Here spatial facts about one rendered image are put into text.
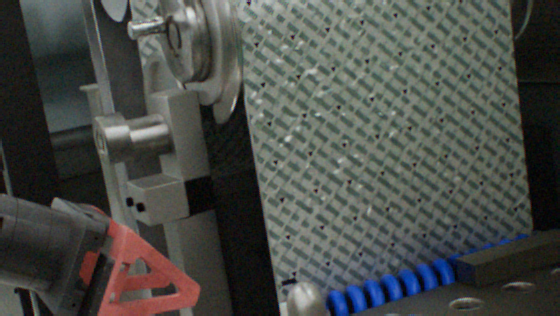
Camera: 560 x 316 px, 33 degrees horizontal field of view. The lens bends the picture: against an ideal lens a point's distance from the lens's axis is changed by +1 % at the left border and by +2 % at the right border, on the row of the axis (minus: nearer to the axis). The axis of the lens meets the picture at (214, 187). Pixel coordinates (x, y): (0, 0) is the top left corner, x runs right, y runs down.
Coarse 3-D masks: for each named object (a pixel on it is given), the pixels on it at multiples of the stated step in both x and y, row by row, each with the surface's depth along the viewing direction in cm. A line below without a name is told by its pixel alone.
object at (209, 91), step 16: (208, 0) 67; (512, 0) 76; (208, 16) 67; (224, 32) 66; (224, 48) 67; (224, 64) 67; (208, 80) 70; (224, 80) 68; (208, 96) 71; (240, 96) 72
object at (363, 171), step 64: (384, 64) 71; (448, 64) 73; (512, 64) 75; (256, 128) 68; (320, 128) 70; (384, 128) 72; (448, 128) 74; (512, 128) 76; (320, 192) 70; (384, 192) 72; (448, 192) 75; (512, 192) 77; (320, 256) 71; (384, 256) 73; (448, 256) 75
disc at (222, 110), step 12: (228, 0) 65; (228, 12) 65; (228, 24) 66; (228, 36) 66; (240, 36) 65; (228, 48) 67; (240, 48) 65; (228, 60) 67; (240, 60) 66; (228, 72) 68; (240, 72) 66; (228, 84) 68; (240, 84) 67; (228, 96) 69; (204, 108) 74; (216, 108) 72; (228, 108) 69; (216, 120) 72; (228, 120) 71
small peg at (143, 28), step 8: (160, 16) 72; (128, 24) 72; (136, 24) 71; (144, 24) 71; (152, 24) 72; (160, 24) 72; (128, 32) 72; (136, 32) 71; (144, 32) 71; (152, 32) 72; (160, 32) 72
